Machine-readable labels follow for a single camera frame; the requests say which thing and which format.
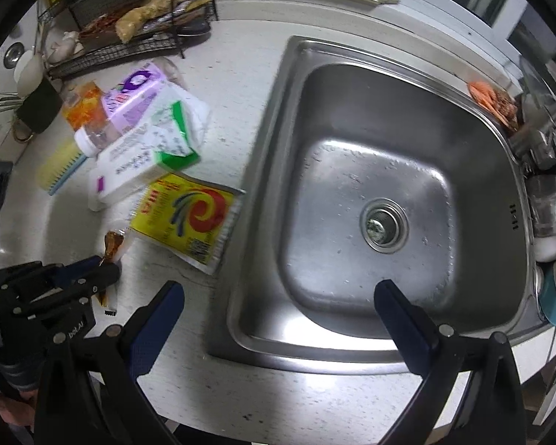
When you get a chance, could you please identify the metal pot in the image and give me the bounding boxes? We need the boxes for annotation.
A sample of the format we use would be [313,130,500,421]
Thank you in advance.
[526,175,556,237]

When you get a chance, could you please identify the metal faucet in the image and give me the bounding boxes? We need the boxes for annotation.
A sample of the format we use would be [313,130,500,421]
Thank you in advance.
[510,97,556,158]

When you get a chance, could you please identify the orange cloth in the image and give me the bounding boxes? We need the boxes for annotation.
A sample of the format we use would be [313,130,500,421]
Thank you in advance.
[467,81,520,133]

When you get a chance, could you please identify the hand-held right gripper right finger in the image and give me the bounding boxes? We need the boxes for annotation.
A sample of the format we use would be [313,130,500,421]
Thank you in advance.
[373,280,526,445]

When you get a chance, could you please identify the bundle of metal utensils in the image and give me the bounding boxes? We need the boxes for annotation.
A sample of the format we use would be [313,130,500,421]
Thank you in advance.
[0,90,21,119]

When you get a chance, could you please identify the ginger root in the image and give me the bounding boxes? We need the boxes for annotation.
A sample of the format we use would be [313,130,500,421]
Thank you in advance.
[115,0,195,43]

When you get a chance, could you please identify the black wire rack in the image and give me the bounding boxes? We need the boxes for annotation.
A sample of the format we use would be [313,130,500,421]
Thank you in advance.
[37,0,221,79]

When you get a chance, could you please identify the dried red chilies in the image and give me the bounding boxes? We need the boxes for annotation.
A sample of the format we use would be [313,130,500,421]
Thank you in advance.
[79,11,121,38]

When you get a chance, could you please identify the white ceramic spoon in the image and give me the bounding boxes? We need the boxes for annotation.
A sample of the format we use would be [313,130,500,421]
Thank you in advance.
[13,49,44,96]

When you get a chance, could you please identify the silver foil packet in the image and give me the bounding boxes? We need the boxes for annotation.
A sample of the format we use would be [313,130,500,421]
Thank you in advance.
[141,0,212,33]

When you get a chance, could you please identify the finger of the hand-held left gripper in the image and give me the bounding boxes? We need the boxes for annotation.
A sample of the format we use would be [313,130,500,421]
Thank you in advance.
[72,263,121,298]
[46,255,103,288]

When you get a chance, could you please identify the round metal strainer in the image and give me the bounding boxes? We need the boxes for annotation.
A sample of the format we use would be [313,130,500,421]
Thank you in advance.
[4,42,25,68]

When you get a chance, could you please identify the white green medicine box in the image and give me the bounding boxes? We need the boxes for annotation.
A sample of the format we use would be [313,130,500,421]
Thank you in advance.
[88,116,202,213]

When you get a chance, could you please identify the person's left hand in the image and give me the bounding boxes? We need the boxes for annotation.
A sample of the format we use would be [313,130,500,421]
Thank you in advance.
[0,387,37,432]

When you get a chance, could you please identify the stainless steel sink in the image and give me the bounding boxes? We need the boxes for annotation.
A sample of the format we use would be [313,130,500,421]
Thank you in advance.
[206,36,538,374]

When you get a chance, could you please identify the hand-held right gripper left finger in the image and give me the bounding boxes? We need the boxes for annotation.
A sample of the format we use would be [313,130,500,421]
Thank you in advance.
[34,280,186,445]

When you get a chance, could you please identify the orange plastic jar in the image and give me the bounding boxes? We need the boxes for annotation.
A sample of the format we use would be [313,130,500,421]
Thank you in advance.
[61,81,105,131]

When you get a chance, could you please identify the purple label plastic jar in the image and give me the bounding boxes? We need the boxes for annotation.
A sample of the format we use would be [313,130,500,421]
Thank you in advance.
[74,58,186,158]

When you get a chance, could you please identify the yellow snack packet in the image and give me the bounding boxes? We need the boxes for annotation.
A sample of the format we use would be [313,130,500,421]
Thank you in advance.
[130,172,246,275]

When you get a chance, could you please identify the small brown sauce bottle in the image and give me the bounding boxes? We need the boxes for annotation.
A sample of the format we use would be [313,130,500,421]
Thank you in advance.
[96,229,127,317]

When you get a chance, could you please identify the yellow scrubbing brush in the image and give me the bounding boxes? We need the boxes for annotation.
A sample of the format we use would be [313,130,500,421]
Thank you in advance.
[36,141,90,195]

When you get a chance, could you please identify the dark green mug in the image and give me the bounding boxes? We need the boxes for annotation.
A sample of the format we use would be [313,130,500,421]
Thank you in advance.
[13,76,64,144]

